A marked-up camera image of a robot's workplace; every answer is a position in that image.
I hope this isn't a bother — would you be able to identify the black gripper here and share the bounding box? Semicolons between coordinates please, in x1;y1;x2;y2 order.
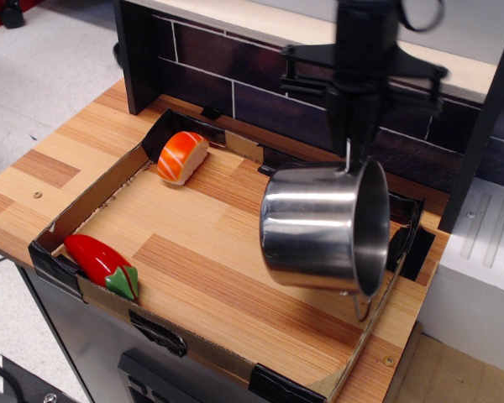
281;1;448;163

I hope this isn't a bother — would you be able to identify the stainless steel pot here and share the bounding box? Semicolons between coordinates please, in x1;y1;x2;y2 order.
259;158;390;322

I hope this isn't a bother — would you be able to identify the cardboard fence with black tape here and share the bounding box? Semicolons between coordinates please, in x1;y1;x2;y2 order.
29;101;444;402

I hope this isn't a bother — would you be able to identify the brick pattern backsplash shelf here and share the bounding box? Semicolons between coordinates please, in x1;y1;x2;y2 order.
113;1;504;231

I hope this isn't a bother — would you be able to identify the salmon nigiri sushi toy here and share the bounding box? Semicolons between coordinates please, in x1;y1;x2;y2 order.
157;131;209;186

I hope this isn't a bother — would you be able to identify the white plastic sink drainer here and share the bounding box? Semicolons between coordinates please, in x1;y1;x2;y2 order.
418;179;504;370

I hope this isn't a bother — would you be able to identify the red chili pepper toy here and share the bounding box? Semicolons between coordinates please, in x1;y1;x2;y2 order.
64;234;139;301

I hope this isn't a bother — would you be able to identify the black panel under table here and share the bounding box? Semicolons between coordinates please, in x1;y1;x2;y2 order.
118;353;260;402

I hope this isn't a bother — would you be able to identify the black chair wheel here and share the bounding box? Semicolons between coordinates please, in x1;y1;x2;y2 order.
0;0;25;29

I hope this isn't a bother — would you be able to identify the black cable loop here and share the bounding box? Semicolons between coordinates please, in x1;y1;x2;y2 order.
396;0;445;33

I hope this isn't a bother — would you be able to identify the black cable lower left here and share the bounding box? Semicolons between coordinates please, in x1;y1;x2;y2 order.
0;359;24;403

